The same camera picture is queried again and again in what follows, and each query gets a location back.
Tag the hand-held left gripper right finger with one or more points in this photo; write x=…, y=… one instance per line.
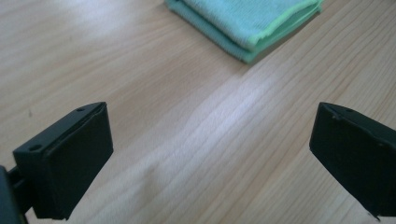
x=355, y=155

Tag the green microfibre towel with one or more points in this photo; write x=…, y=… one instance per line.
x=246, y=21

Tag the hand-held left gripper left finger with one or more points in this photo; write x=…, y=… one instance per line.
x=71, y=165

